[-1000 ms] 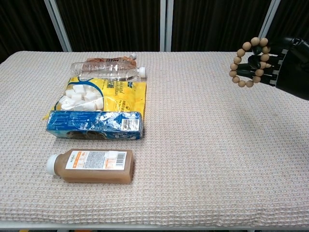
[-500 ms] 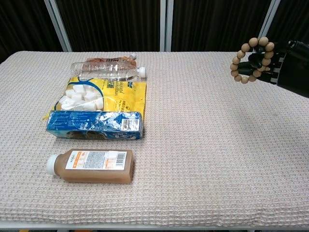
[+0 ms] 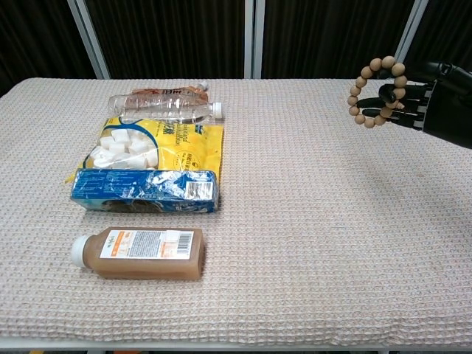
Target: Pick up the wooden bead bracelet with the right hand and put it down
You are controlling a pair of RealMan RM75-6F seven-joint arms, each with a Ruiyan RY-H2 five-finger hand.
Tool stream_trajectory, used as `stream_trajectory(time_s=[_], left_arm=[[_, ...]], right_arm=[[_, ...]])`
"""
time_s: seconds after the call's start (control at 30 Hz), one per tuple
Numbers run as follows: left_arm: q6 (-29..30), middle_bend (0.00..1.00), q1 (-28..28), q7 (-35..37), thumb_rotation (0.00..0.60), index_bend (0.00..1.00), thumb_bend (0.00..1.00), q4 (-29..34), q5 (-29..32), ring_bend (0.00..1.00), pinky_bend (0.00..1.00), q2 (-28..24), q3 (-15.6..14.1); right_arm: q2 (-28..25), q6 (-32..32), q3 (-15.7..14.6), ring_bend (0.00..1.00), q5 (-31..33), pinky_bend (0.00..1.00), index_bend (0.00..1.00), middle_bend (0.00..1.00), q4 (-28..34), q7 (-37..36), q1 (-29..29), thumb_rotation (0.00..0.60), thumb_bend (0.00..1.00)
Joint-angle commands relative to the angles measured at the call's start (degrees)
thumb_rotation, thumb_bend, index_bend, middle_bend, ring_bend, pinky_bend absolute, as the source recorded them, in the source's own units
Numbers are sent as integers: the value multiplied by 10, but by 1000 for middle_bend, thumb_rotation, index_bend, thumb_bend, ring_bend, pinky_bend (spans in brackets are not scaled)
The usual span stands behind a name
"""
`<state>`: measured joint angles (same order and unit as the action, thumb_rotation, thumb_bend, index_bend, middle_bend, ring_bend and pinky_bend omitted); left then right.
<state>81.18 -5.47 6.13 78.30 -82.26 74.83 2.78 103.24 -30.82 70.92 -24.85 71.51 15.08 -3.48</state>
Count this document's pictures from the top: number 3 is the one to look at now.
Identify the beige waffle table cloth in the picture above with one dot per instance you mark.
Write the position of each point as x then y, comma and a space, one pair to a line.
295, 258

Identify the yellow marshmallow bag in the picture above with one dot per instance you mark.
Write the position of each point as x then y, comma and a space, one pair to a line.
199, 147

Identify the aluminium frame post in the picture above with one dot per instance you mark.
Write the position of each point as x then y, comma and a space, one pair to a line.
88, 37
411, 29
254, 37

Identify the blue cookie box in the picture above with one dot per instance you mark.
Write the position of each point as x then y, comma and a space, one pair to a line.
129, 188

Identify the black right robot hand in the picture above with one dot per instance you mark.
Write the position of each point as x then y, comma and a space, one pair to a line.
450, 107

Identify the black pleated curtain panel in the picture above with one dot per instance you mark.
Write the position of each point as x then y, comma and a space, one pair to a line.
166, 37
446, 29
33, 37
332, 37

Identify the clear plastic water bottle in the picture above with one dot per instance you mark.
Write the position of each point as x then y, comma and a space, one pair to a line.
158, 107

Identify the brown juice bottle white cap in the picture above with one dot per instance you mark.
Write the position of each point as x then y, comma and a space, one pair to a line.
147, 265

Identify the brown sauce spout pouch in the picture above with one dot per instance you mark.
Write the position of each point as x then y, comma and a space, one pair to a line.
173, 91

